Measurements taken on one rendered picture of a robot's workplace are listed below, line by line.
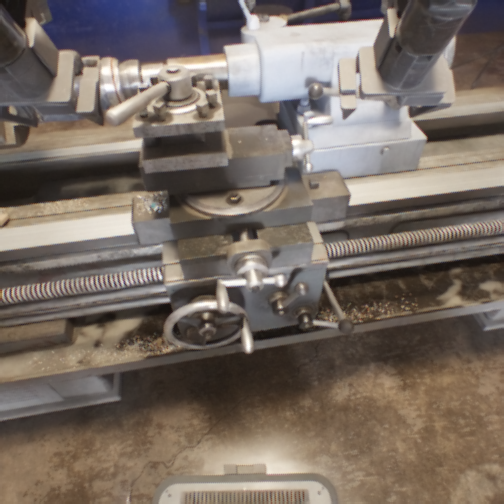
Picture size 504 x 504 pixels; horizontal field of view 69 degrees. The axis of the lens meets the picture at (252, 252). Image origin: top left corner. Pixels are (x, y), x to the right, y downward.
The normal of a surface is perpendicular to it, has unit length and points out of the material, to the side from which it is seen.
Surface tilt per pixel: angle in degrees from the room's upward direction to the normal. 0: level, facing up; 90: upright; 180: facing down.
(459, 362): 0
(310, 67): 85
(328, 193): 0
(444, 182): 36
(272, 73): 85
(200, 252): 0
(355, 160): 90
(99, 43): 90
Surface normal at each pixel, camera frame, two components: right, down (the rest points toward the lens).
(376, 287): -0.02, -0.66
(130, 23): 0.17, 0.74
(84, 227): 0.08, -0.11
